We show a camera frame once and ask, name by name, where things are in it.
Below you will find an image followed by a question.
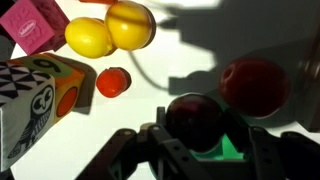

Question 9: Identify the yellow toy lemon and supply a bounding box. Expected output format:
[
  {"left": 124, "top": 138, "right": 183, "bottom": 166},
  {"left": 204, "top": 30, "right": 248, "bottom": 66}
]
[{"left": 65, "top": 17, "right": 114, "bottom": 59}]

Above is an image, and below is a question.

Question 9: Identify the pink soft block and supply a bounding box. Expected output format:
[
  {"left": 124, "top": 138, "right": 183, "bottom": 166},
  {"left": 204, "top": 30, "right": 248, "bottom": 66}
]
[{"left": 0, "top": 0, "right": 69, "bottom": 55}]

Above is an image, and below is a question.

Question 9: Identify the small red toy piece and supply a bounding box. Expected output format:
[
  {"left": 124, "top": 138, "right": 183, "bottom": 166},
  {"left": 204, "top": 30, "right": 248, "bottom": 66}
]
[{"left": 96, "top": 67, "right": 131, "bottom": 98}]

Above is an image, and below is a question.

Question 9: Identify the green translucent bowl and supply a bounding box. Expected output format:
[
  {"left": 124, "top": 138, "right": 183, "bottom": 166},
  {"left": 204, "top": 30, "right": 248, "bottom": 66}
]
[{"left": 191, "top": 135, "right": 243, "bottom": 160}]

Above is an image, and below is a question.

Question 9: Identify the dark purple toy plum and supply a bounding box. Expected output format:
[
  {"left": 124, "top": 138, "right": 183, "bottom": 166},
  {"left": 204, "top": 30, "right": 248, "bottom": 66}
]
[{"left": 166, "top": 93, "right": 224, "bottom": 153}]

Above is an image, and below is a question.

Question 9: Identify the red toy tomato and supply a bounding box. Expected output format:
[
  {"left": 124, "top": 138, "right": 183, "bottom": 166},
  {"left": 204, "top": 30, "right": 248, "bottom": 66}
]
[{"left": 219, "top": 58, "right": 291, "bottom": 118}]

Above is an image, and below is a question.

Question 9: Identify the owl patterned soft cube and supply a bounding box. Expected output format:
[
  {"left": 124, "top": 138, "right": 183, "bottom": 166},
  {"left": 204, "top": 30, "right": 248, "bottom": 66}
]
[{"left": 0, "top": 54, "right": 85, "bottom": 171}]

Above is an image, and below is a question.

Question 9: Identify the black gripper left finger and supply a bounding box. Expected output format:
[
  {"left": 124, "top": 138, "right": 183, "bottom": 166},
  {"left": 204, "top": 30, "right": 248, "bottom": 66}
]
[{"left": 76, "top": 107, "right": 212, "bottom": 180}]

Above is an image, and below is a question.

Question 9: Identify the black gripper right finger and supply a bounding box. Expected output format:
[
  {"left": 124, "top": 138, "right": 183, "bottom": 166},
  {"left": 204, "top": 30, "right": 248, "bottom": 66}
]
[{"left": 229, "top": 116, "right": 320, "bottom": 180}]

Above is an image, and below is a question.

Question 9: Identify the yellow toy half fruit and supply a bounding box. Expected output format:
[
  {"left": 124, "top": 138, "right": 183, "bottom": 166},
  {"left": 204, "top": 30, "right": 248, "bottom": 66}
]
[{"left": 105, "top": 1, "right": 156, "bottom": 51}]

